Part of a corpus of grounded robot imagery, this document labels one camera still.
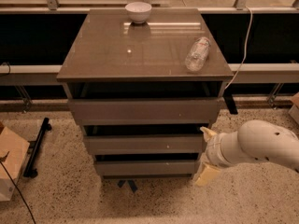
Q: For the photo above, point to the cardboard box left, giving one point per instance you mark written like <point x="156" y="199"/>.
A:
<point x="13" y="151"/>

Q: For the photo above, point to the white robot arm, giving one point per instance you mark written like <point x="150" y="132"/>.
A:
<point x="253" y="142"/>

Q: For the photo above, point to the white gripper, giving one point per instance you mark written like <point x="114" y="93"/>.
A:
<point x="212" y="150"/>

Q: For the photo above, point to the clear plastic bottle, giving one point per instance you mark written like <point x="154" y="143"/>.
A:
<point x="197" y="55"/>

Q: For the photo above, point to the grey bottom drawer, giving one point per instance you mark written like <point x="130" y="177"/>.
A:
<point x="137" y="168"/>

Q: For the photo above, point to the grey drawer cabinet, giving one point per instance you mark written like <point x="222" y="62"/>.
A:
<point x="115" y="59"/>

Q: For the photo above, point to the grey middle drawer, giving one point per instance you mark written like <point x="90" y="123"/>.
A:
<point x="145" y="144"/>

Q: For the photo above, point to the grey drawer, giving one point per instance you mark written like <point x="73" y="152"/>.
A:
<point x="137" y="168"/>
<point x="145" y="144"/>
<point x="129" y="112"/>

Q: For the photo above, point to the black stand leg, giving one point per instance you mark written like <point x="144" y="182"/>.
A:
<point x="30" y="170"/>

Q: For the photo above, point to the cardboard box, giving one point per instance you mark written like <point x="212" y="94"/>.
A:
<point x="13" y="151"/>
<point x="294" y="111"/>

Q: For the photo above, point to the grey top drawer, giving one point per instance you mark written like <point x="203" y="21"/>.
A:
<point x="129" y="112"/>

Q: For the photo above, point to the white ceramic bowl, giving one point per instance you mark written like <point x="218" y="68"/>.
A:
<point x="138" y="12"/>

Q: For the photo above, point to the cardboard box right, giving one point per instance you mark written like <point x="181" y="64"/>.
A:
<point x="294" y="111"/>

